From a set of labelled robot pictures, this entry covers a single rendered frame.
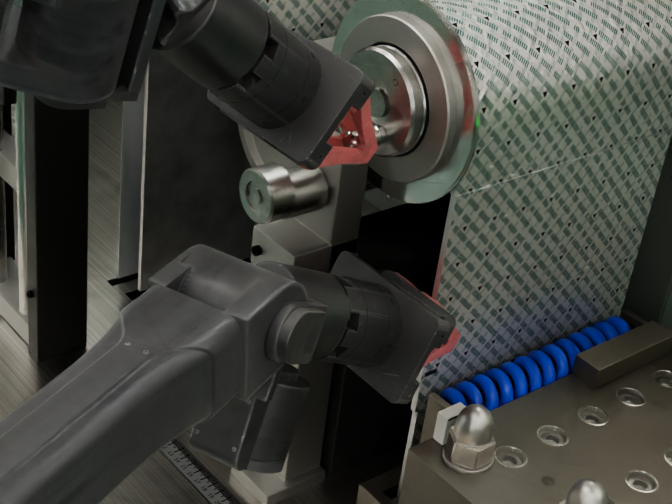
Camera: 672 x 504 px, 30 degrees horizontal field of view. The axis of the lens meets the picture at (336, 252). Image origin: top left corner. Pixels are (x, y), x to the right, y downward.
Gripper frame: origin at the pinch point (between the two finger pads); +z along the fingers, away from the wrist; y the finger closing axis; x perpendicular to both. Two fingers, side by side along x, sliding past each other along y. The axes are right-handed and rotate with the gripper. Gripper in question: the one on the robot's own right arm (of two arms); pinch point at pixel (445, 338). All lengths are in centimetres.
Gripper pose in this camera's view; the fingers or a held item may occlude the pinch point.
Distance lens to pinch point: 92.3
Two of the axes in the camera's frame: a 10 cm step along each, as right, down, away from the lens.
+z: 6.4, 1.5, 7.6
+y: 6.2, 4.7, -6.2
